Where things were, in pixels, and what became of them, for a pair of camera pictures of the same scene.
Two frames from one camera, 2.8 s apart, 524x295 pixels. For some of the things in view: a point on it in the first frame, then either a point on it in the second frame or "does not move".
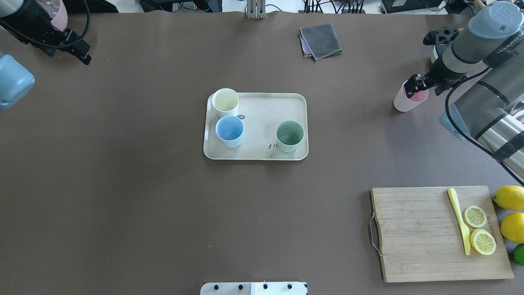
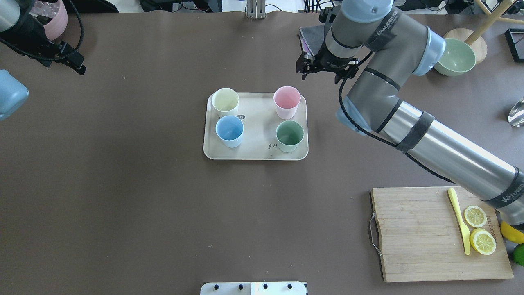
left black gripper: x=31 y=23 → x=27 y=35
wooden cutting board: x=422 y=239 does not move
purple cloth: x=307 y=52 does not move
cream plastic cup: x=225 y=102 does not move
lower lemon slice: x=482 y=241 does not move
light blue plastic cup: x=229 y=129 does not move
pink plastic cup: x=402 y=103 → x=287 y=99
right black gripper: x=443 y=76 → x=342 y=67
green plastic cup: x=289 y=134 does not move
